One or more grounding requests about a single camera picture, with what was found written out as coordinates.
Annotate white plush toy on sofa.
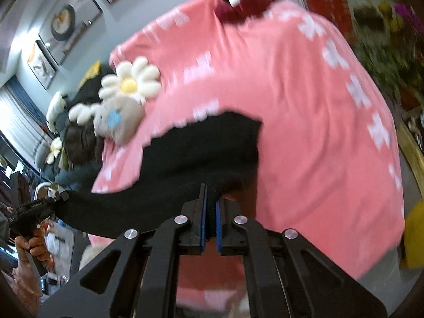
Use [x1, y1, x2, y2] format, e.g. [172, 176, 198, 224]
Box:
[46, 92, 67, 133]

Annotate dark brown puffer jacket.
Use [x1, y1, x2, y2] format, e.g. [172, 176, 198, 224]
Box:
[63, 122, 104, 165]

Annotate black knit gloves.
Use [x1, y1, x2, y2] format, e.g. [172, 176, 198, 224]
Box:
[54, 112, 262, 238]

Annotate framed bird picture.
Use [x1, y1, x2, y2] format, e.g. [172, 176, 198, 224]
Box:
[26, 39, 56, 90]

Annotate yellow black cushion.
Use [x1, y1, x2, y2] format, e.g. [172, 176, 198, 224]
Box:
[78, 60, 101, 90]

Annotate potted plant with flowers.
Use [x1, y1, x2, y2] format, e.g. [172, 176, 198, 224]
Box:
[353, 1, 423, 109]

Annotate framed round picture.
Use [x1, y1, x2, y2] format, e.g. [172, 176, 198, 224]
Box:
[39, 0, 102, 65]

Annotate person's left hand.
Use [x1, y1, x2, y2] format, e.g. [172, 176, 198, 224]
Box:
[14, 228, 51, 266]

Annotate pink bow-print blanket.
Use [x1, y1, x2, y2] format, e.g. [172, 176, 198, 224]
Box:
[87, 0, 405, 312]

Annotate yellow object at right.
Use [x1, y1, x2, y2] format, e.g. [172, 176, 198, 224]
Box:
[403, 201, 424, 268]

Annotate white daisy flower pillow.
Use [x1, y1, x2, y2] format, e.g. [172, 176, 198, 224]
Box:
[99, 56, 162, 104]

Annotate grey bear plush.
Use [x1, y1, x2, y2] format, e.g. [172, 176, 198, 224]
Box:
[68, 95, 145, 146]

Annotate small daisy pillow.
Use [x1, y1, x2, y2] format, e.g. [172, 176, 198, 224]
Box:
[45, 137, 63, 165]

